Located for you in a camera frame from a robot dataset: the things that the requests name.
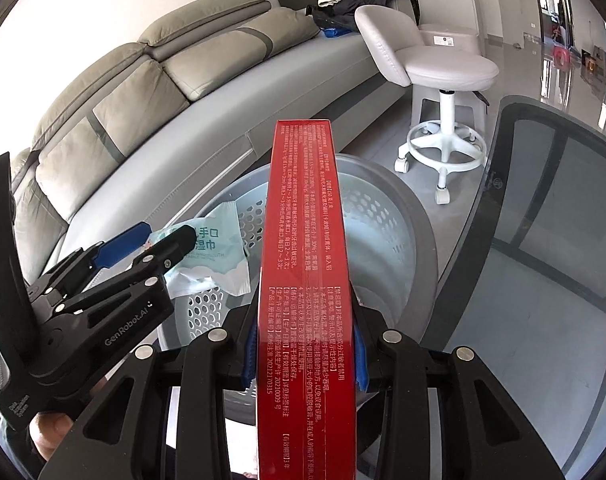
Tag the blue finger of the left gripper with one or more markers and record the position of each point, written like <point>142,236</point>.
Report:
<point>108,253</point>
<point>69,289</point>

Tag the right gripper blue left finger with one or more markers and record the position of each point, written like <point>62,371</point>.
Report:
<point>161,416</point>

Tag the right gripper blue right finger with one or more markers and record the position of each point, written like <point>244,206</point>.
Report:
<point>421,395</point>

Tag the wet wipes packet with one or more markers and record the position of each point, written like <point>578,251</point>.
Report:
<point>217,259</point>

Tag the red toothpaste box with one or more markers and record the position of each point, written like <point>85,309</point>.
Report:
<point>305,383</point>

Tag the grey perforated trash bin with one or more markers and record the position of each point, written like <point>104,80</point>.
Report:
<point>391,254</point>

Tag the person's left hand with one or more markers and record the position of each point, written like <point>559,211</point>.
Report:
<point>47,430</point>

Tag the grey sofa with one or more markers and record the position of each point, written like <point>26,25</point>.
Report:
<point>157,127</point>

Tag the black glass coffee table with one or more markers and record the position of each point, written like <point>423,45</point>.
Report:
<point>526,284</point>

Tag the white swivel stool chair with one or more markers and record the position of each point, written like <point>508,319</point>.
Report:
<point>437,76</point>

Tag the pile of clothes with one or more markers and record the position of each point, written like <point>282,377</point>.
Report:
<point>340,14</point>

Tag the white plastic step stool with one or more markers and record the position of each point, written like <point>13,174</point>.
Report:
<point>451,36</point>

